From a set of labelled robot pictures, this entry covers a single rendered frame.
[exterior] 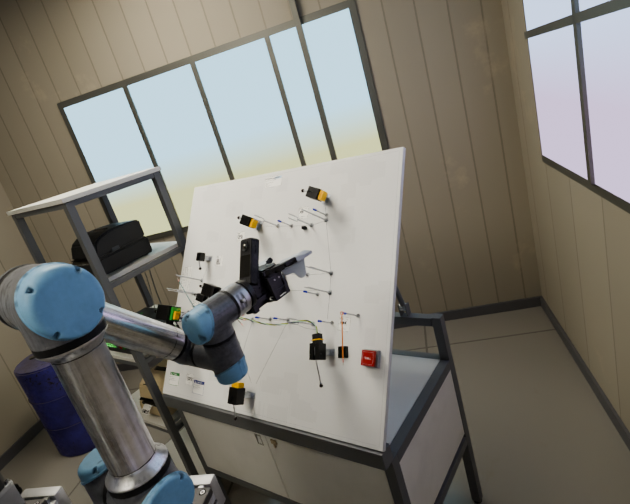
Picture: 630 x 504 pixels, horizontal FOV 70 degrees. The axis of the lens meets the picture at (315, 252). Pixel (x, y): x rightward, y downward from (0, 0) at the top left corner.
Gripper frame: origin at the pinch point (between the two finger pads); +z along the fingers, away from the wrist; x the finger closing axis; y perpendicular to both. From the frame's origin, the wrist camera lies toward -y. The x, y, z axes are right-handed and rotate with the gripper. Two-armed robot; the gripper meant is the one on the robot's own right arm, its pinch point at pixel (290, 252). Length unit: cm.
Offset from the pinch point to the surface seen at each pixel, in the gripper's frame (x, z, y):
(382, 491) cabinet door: -14, 9, 92
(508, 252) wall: -37, 246, 105
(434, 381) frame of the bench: -7, 51, 78
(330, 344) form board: -24, 24, 43
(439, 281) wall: -87, 223, 112
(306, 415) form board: -34, 8, 63
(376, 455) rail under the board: -6, 5, 72
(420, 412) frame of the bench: -6, 33, 78
